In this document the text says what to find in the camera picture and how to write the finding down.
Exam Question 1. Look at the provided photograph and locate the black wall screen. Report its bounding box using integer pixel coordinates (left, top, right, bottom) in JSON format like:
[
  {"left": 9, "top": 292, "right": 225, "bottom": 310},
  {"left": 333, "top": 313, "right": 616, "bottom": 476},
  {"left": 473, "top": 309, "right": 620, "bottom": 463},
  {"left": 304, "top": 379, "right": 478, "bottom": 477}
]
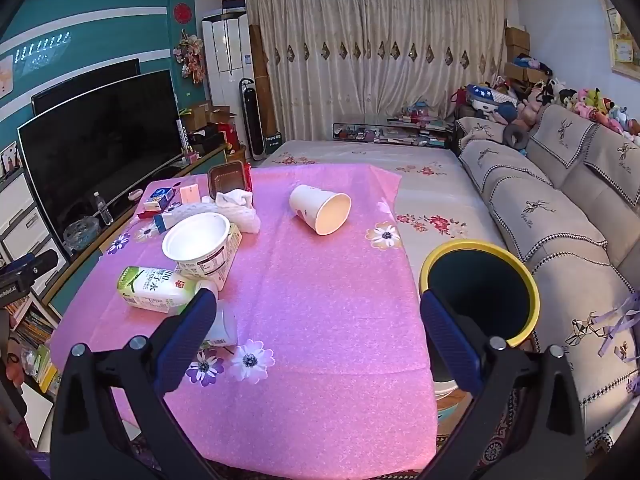
[{"left": 31, "top": 58, "right": 142, "bottom": 116}]

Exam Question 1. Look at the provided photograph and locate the pink floral tablecloth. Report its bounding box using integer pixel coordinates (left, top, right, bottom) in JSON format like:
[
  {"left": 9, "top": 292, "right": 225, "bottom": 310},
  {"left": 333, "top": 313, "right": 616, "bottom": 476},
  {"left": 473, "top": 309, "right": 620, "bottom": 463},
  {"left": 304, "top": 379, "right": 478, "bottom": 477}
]
[{"left": 47, "top": 162, "right": 441, "bottom": 480}]

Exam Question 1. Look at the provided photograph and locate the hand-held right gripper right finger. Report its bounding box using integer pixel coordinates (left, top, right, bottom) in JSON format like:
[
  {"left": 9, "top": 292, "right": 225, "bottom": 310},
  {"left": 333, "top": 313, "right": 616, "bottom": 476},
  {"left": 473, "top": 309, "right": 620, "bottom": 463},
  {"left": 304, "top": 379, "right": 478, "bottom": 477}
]
[{"left": 417, "top": 290, "right": 586, "bottom": 480}]

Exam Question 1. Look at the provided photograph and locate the purple ribbon cloth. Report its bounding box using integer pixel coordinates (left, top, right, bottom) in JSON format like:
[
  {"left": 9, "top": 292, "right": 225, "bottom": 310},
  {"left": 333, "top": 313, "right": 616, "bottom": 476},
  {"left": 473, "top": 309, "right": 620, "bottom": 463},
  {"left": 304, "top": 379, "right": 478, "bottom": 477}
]
[{"left": 597, "top": 292, "right": 640, "bottom": 361}]

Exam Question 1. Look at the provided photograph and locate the small white plastic bottle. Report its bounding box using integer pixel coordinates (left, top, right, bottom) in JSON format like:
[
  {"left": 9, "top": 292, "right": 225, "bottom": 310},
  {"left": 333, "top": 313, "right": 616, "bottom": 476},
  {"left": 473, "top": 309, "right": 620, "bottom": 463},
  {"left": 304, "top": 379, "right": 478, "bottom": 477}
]
[{"left": 202, "top": 300, "right": 238, "bottom": 348}]

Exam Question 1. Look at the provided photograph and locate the tall brown board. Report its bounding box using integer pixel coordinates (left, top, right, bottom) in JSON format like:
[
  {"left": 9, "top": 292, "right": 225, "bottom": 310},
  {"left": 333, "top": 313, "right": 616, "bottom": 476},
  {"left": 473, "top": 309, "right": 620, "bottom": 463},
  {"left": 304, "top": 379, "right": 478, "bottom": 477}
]
[{"left": 248, "top": 25, "right": 278, "bottom": 133}]

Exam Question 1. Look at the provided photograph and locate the green label drink bottle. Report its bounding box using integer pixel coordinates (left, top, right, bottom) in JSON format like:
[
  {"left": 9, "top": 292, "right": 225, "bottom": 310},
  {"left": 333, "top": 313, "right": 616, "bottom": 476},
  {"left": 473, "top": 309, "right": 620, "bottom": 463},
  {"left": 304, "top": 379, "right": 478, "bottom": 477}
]
[{"left": 116, "top": 266, "right": 219, "bottom": 316}]

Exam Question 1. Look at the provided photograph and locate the teal television cabinet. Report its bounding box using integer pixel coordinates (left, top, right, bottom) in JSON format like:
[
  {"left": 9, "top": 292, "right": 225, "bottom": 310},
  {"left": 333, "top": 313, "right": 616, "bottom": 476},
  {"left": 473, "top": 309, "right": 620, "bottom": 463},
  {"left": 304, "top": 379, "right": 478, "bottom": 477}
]
[{"left": 42, "top": 145, "right": 236, "bottom": 316}]

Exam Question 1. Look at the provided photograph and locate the low glass table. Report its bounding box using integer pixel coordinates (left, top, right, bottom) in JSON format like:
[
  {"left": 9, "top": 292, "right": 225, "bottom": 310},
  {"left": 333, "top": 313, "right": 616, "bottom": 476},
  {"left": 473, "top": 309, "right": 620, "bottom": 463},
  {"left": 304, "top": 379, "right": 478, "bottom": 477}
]
[{"left": 332, "top": 121, "right": 453, "bottom": 150}]

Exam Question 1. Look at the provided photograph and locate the floral bed sheet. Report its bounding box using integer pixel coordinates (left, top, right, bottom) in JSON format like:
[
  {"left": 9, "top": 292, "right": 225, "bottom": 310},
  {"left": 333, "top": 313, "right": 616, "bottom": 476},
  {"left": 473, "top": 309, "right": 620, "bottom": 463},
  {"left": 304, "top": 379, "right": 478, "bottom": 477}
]
[{"left": 257, "top": 139, "right": 511, "bottom": 306}]

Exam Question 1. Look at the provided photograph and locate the white foam wrap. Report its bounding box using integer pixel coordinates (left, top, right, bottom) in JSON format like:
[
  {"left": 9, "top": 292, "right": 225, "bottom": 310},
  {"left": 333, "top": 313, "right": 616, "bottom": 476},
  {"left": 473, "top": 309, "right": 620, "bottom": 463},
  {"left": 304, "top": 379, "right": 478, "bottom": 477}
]
[{"left": 215, "top": 190, "right": 262, "bottom": 234}]

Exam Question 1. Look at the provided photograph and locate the red flat pack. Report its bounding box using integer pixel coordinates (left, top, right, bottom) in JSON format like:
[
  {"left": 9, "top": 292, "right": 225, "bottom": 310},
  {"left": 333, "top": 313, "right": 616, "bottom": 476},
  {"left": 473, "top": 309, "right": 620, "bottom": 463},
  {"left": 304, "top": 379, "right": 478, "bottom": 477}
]
[{"left": 136, "top": 199, "right": 166, "bottom": 220}]

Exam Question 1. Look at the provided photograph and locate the grey neck pillow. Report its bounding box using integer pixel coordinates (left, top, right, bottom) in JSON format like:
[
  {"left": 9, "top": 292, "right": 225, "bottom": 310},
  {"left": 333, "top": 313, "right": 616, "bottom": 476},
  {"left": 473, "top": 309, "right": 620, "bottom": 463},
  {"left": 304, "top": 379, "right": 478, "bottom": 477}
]
[{"left": 502, "top": 122, "right": 531, "bottom": 150}]

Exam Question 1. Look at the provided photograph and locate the row of shelf books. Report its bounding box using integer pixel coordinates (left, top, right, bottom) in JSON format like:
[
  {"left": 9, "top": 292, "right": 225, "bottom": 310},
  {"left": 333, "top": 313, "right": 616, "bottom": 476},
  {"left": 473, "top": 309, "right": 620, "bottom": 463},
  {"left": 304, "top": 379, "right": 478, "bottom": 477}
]
[{"left": 10, "top": 295, "right": 61, "bottom": 396}]

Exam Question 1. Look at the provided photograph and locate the clear water bottle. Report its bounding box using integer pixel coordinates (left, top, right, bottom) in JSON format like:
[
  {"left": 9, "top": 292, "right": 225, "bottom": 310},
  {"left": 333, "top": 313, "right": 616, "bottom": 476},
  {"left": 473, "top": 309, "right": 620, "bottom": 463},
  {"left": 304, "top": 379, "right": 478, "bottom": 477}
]
[{"left": 92, "top": 191, "right": 115, "bottom": 227}]

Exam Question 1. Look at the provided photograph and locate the black tower fan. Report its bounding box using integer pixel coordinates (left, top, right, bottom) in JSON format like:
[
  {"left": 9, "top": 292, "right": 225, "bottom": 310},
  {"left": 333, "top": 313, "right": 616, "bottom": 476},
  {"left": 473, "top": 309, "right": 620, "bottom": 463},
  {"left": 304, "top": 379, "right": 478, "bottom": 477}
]
[{"left": 239, "top": 78, "right": 266, "bottom": 156}]

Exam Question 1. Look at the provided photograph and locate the white instant noodle bowl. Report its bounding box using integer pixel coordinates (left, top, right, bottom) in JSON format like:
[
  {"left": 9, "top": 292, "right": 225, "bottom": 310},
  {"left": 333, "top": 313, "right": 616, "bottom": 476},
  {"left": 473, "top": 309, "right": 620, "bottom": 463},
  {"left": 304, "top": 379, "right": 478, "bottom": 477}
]
[{"left": 161, "top": 211, "right": 243, "bottom": 281}]

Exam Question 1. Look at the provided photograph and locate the glass ashtray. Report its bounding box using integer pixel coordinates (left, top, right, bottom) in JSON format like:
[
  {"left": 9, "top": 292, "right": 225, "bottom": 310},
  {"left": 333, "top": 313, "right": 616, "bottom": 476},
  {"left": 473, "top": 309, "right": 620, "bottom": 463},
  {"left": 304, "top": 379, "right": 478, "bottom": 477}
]
[{"left": 62, "top": 216, "right": 101, "bottom": 253}]

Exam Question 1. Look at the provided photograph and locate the yellow rimmed dark trash bin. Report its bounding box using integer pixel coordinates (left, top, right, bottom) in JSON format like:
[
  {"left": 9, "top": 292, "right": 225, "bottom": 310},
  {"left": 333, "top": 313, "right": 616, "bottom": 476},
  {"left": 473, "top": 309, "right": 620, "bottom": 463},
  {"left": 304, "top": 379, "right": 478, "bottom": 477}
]
[{"left": 419, "top": 239, "right": 542, "bottom": 348}]

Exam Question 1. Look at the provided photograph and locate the artificial flower decoration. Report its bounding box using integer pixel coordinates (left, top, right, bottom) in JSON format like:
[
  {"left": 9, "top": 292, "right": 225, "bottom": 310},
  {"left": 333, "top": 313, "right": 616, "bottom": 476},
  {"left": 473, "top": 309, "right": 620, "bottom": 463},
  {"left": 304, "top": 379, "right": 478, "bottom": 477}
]
[{"left": 172, "top": 30, "right": 206, "bottom": 85}]

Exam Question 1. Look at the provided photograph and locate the framed flower painting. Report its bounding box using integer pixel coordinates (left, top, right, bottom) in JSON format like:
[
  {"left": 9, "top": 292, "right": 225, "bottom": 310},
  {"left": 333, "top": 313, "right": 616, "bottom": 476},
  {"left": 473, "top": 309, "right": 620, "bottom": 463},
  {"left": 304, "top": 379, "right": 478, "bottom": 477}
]
[{"left": 605, "top": 5, "right": 640, "bottom": 81}]

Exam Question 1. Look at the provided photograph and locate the open cardboard box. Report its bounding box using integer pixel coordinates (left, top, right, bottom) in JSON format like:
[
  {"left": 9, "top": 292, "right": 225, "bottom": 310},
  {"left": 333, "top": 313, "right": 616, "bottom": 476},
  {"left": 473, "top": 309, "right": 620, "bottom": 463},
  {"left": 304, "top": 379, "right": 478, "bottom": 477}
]
[{"left": 180, "top": 102, "right": 238, "bottom": 131}]

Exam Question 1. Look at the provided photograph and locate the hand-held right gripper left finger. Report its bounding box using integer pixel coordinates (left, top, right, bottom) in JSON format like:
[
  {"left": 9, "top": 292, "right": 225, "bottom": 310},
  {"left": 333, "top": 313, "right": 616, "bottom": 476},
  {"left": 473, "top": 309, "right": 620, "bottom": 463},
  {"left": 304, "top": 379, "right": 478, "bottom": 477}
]
[{"left": 50, "top": 287, "right": 221, "bottom": 480}]

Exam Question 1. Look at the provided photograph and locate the white standing air conditioner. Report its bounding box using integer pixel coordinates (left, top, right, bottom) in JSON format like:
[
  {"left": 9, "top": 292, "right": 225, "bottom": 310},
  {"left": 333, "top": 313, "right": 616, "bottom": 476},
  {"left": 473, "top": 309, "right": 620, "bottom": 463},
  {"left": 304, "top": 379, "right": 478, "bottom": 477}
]
[{"left": 201, "top": 11, "right": 253, "bottom": 111}]

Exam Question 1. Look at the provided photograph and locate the white paper cup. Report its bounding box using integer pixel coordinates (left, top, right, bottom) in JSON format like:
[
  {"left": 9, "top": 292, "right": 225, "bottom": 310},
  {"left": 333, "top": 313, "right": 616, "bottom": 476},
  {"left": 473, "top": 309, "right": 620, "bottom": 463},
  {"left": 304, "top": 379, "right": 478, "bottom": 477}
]
[{"left": 289, "top": 184, "right": 352, "bottom": 236}]

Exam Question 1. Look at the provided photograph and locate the pile of plush toys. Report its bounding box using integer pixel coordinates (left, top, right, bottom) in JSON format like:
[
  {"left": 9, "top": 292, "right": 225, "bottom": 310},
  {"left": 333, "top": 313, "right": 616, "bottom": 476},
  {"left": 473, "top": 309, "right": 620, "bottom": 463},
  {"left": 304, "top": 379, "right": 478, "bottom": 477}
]
[{"left": 452, "top": 52, "right": 640, "bottom": 146}]

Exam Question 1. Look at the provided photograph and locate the large black television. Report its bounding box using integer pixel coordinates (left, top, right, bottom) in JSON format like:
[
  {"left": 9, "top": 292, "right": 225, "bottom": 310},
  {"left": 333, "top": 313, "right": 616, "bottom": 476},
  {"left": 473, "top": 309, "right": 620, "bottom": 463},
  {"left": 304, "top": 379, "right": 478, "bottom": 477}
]
[{"left": 17, "top": 69, "right": 188, "bottom": 248}]

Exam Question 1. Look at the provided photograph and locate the brown plastic tray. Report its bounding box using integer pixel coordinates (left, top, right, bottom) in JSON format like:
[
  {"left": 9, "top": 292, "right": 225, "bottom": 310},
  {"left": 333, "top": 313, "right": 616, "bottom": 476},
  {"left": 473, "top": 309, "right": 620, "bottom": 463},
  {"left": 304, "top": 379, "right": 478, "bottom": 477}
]
[{"left": 207, "top": 161, "right": 253, "bottom": 200}]

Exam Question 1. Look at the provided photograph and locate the beige sofa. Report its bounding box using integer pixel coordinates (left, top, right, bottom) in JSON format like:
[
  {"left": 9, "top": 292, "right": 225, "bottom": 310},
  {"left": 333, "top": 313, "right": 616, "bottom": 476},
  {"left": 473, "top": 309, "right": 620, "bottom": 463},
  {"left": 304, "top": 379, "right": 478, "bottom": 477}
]
[{"left": 452, "top": 102, "right": 640, "bottom": 456}]

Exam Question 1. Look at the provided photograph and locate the white drawer unit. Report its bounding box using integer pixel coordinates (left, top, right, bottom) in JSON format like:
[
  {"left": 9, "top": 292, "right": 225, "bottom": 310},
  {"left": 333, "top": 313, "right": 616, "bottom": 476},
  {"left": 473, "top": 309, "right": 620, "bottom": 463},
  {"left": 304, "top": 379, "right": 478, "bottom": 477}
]
[{"left": 0, "top": 167, "right": 68, "bottom": 301}]

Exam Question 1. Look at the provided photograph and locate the beige patterned curtain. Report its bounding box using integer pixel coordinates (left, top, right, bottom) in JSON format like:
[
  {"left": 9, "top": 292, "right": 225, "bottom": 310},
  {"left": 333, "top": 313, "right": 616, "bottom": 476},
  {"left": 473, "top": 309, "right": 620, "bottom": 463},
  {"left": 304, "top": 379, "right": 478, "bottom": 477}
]
[{"left": 242, "top": 0, "right": 508, "bottom": 143}]

